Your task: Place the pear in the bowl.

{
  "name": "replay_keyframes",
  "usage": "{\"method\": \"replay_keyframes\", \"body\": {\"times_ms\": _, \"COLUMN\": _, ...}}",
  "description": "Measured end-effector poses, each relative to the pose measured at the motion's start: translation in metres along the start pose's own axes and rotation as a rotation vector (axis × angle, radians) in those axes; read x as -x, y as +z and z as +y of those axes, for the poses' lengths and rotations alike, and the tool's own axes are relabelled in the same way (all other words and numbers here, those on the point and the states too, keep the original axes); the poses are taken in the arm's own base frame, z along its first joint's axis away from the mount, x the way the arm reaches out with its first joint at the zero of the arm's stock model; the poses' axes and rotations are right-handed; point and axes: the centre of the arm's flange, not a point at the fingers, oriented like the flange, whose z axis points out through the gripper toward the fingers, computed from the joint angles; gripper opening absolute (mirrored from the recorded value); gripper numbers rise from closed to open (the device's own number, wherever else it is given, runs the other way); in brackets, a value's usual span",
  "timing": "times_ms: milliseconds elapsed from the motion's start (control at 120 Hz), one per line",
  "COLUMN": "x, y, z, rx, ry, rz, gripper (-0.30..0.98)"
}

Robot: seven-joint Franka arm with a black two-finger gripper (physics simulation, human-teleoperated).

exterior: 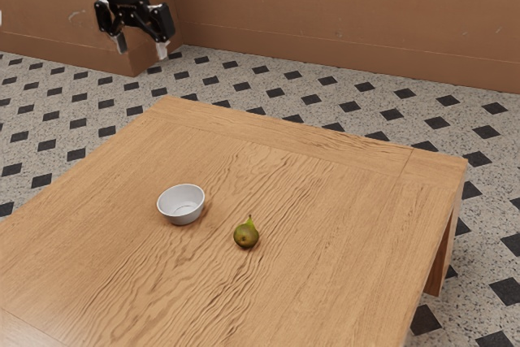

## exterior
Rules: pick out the green pear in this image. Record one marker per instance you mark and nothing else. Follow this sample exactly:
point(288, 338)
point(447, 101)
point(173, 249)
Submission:
point(246, 235)

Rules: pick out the white bowl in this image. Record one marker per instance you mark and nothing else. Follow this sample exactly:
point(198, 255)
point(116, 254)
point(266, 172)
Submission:
point(181, 204)

